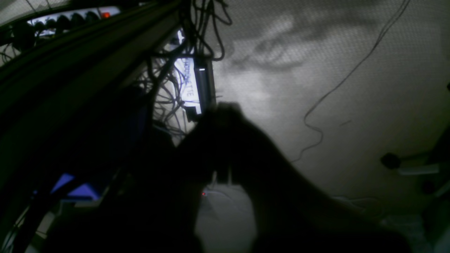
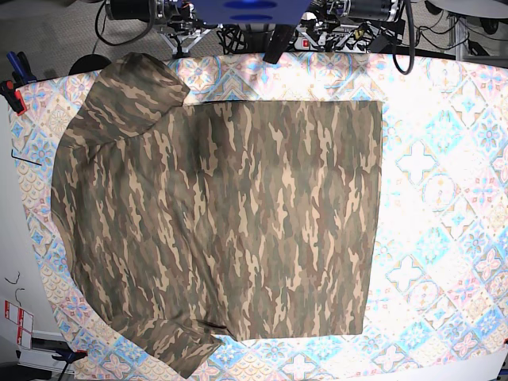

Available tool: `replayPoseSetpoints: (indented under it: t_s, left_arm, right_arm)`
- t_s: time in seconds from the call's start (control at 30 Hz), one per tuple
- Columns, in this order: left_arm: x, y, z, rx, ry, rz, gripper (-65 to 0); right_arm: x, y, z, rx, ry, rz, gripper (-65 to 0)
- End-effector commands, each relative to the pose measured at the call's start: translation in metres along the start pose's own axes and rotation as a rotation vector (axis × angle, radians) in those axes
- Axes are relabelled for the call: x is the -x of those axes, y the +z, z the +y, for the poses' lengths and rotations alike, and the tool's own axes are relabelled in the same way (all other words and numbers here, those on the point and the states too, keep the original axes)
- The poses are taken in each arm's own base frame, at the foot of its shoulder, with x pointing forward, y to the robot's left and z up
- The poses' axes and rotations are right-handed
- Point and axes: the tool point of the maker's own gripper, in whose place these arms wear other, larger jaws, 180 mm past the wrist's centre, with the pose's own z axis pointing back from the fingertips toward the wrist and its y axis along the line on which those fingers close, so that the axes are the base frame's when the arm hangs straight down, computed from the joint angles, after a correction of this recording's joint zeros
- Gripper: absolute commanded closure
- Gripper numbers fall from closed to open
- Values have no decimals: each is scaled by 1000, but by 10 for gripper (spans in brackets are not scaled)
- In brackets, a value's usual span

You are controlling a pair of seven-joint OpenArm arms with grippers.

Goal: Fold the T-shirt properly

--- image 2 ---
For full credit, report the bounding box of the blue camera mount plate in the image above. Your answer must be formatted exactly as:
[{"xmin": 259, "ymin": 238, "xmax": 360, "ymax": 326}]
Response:
[{"xmin": 191, "ymin": 0, "xmax": 310, "ymax": 25}]

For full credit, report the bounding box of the black clamp bottom left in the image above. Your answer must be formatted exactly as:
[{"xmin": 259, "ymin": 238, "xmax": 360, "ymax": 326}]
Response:
[{"xmin": 52, "ymin": 349, "xmax": 87, "ymax": 364}]

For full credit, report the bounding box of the red white label sticker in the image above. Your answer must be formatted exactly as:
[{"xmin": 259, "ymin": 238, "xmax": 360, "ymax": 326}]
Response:
[{"xmin": 1, "ymin": 300, "xmax": 34, "ymax": 349}]

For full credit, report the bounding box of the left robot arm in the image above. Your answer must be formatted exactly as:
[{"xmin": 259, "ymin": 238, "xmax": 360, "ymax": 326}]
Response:
[{"xmin": 314, "ymin": 0, "xmax": 402, "ymax": 21}]

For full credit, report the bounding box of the white power strip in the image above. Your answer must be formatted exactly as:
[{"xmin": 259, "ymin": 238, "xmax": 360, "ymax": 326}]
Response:
[{"xmin": 289, "ymin": 30, "xmax": 370, "ymax": 53}]

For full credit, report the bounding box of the patterned tile tablecloth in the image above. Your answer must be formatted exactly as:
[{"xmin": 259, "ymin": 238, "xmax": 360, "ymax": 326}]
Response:
[{"xmin": 8, "ymin": 51, "xmax": 508, "ymax": 381}]

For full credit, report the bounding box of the black post under mount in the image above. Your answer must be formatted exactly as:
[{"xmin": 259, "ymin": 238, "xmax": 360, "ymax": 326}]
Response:
[{"xmin": 263, "ymin": 25, "xmax": 296, "ymax": 64}]

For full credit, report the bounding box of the blue handled clamp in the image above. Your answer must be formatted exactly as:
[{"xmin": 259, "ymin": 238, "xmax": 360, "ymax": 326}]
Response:
[{"xmin": 6, "ymin": 52, "xmax": 29, "ymax": 85}]

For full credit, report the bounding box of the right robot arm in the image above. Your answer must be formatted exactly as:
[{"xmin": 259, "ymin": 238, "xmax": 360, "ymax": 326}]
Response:
[{"xmin": 104, "ymin": 0, "xmax": 193, "ymax": 23}]

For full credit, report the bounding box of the camouflage T-shirt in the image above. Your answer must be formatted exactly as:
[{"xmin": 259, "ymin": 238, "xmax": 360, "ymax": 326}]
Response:
[{"xmin": 51, "ymin": 53, "xmax": 383, "ymax": 377}]

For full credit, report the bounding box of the black red-tipped clamp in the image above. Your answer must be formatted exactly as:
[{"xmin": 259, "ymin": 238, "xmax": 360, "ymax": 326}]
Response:
[{"xmin": 1, "ymin": 80, "xmax": 26, "ymax": 116}]

